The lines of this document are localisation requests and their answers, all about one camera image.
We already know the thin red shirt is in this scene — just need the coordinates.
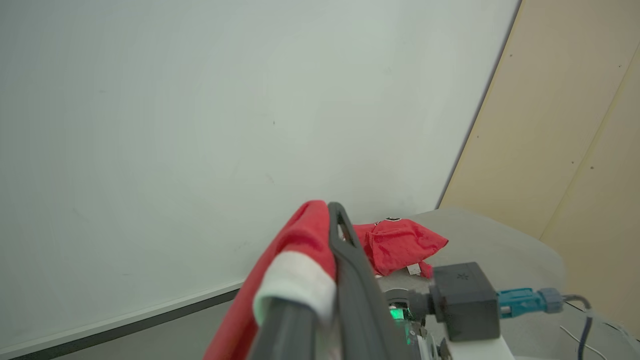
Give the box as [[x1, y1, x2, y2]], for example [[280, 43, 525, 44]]
[[352, 216, 449, 279]]

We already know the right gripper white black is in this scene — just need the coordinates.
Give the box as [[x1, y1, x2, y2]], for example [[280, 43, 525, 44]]
[[385, 288, 516, 360]]

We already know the dark grey wrist camera box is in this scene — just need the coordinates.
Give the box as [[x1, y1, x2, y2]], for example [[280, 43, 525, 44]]
[[410, 262, 501, 342]]

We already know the grey fabric sofa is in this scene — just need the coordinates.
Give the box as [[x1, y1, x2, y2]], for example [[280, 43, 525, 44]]
[[372, 206, 640, 360]]

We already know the grey cable with teal plug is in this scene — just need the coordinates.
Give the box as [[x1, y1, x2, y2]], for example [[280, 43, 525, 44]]
[[497, 287, 594, 360]]

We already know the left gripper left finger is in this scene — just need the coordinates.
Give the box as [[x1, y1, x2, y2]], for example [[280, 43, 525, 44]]
[[247, 297, 321, 360]]

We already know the red and white varsity jacket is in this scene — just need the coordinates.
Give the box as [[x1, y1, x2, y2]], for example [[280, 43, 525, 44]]
[[202, 200, 339, 360]]

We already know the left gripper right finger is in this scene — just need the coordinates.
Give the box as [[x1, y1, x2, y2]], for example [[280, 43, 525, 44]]
[[327, 201, 419, 360]]

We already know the thin white cable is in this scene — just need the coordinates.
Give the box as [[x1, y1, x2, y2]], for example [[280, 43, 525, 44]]
[[559, 325, 609, 360]]

